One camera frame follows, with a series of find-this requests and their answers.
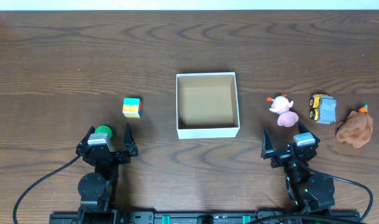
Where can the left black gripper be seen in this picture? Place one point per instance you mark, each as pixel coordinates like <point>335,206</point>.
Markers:
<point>106,154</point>

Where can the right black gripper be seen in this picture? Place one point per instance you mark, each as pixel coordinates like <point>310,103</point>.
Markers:
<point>282,156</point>

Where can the green round disc toy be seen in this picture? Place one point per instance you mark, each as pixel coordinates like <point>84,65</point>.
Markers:
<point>104,129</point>

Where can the pink pig figurine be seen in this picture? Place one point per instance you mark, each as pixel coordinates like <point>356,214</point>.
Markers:
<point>281,106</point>

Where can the colourful puzzle cube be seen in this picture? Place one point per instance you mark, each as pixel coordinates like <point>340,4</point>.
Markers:
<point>132,107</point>

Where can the yellow grey toy truck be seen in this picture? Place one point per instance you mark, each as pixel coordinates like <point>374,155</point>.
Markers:
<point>322,108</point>

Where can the brown plush toy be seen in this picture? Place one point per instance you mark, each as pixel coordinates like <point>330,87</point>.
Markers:
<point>357,128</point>

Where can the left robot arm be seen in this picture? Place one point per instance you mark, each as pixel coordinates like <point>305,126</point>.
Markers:
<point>98,188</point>

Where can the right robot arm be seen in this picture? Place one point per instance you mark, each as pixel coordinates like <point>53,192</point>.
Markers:
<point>311,192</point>

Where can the white cardboard box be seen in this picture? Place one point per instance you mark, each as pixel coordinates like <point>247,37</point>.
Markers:
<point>207,105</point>

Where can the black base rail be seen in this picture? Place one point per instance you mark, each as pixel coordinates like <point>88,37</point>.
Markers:
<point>147,217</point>

